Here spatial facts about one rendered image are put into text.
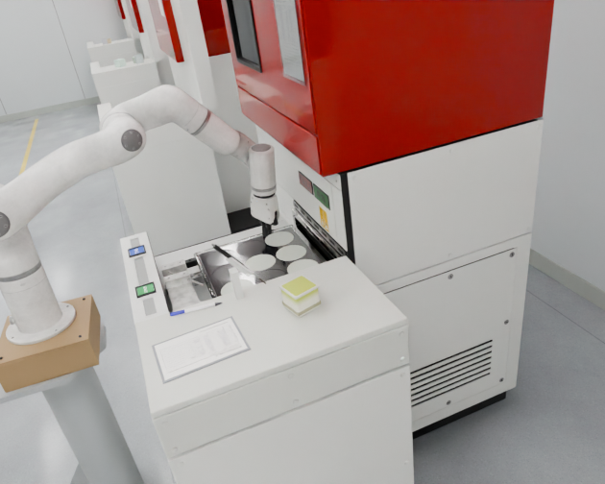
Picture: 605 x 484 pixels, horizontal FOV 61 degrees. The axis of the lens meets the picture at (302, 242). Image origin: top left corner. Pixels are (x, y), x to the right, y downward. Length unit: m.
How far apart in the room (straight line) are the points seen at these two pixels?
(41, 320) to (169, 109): 0.69
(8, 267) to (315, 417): 0.89
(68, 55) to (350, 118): 8.19
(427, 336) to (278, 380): 0.81
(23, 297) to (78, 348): 0.20
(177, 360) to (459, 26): 1.11
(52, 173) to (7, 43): 7.97
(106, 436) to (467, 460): 1.32
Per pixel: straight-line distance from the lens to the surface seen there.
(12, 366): 1.62
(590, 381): 2.61
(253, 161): 1.67
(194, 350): 1.29
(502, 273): 1.95
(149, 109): 1.53
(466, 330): 1.99
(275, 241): 1.79
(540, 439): 2.34
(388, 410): 1.45
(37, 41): 9.38
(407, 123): 1.48
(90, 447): 1.91
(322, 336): 1.24
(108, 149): 1.45
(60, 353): 1.59
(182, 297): 1.65
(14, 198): 1.47
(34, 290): 1.59
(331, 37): 1.33
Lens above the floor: 1.76
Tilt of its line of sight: 29 degrees down
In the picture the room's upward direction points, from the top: 8 degrees counter-clockwise
